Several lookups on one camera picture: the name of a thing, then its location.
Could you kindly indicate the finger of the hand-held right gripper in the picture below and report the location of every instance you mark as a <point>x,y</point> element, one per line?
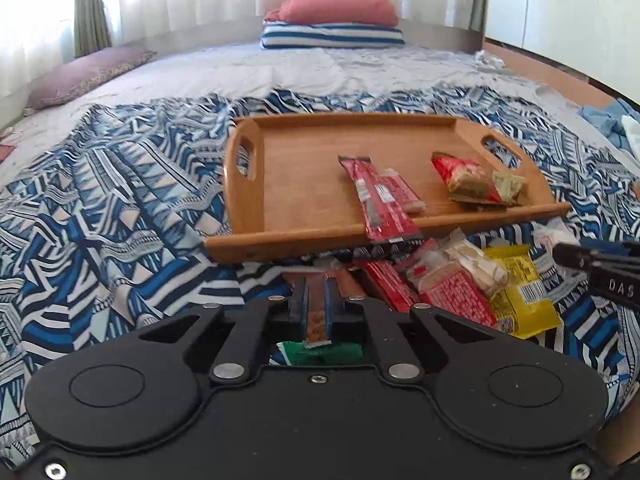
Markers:
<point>615,247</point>
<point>572,255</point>

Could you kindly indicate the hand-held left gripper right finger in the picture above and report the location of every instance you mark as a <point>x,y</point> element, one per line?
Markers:
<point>333,305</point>

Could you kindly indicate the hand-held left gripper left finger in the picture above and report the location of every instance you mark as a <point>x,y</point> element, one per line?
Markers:
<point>300,305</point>

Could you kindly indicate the brown peanut bar packet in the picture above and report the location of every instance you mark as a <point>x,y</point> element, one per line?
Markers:
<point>316,305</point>

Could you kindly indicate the small red white packet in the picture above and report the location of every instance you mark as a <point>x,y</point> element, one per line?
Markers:
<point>555,237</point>

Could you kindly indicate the green snack packet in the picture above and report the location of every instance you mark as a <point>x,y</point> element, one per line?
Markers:
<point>320,354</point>

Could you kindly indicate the dark red snack packet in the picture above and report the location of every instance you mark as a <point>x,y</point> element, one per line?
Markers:
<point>387,285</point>

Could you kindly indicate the yellow snack packet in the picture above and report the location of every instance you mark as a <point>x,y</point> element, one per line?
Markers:
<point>525,295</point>

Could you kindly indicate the clear cream snack packet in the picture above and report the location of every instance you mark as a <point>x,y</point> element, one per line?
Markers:
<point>475,260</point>

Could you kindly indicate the long red sachet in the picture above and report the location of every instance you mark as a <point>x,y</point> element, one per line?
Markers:
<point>380,210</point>

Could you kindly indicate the wooden tray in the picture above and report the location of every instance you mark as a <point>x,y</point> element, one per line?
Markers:
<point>300,185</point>

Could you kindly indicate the red label biscuit packet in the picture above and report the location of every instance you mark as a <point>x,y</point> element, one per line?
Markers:
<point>455,295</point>

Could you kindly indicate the red label wafer packet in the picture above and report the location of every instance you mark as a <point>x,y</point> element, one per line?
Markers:
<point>400,192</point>

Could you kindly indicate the red peanut snack packet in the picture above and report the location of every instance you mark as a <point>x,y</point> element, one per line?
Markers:
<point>462,175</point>

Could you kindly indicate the light blue cloth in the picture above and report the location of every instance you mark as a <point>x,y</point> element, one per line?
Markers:
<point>605,120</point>

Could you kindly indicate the blue patterned blanket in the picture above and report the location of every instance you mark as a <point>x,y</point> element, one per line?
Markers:
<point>125,200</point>

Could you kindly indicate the white crumpled tissue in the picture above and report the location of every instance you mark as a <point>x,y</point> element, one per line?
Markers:
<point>487,59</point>

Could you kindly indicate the bed with grey sheet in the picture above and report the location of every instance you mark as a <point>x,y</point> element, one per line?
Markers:
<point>250,70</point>

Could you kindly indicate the white wardrobe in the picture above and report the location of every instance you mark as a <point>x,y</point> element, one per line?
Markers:
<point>565,10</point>

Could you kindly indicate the blue white striped pillow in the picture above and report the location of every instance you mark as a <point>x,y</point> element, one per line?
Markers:
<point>330,36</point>

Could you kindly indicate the pink red pillow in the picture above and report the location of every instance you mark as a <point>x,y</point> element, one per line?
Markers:
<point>335,5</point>

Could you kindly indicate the purple floral pillow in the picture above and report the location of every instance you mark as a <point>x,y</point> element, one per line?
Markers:
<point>85,77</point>

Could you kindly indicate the brown cloth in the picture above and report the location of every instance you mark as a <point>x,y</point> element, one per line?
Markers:
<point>5,150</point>

